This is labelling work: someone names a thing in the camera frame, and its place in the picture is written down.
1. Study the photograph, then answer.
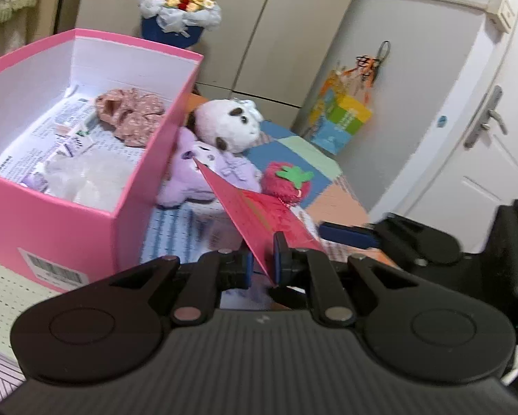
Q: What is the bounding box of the white door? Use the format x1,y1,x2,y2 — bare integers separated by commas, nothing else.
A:
370,2,518,252

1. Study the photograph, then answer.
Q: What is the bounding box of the white panda plush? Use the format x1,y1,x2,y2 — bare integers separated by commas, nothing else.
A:
187,99,264,154

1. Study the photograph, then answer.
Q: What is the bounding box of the silver door handle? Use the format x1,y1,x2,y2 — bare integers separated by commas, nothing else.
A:
463,85,508,149

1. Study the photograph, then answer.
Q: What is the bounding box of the yellow flower bouquet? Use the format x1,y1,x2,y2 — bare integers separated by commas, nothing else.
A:
136,0,222,49

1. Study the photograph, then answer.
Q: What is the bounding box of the white fluffy item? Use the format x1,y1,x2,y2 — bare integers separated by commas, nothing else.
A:
43,151,134,212

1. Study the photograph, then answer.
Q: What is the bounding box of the patchwork knitted table cover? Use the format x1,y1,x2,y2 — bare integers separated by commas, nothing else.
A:
0,92,399,405

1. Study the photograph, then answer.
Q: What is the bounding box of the pink floral scrunchie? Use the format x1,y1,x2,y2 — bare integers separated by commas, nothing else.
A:
95,88,165,147

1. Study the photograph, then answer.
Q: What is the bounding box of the red envelope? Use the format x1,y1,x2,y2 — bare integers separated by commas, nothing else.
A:
196,162,334,285

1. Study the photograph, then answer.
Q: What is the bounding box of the red strawberry plush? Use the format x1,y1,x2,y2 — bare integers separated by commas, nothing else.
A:
260,161,314,206

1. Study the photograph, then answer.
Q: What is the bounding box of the purple plush toy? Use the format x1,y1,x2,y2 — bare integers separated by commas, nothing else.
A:
156,126,263,208

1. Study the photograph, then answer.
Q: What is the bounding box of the white wall switch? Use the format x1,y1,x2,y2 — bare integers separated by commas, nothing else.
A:
486,0,516,34

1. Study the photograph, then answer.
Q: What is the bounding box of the colourful paper gift bag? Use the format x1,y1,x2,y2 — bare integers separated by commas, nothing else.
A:
307,40,392,157

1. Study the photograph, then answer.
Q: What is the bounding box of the pink cardboard box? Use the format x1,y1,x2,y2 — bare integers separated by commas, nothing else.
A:
0,29,203,291

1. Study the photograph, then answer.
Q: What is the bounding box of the beige wardrobe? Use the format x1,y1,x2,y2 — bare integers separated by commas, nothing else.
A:
56,0,351,128

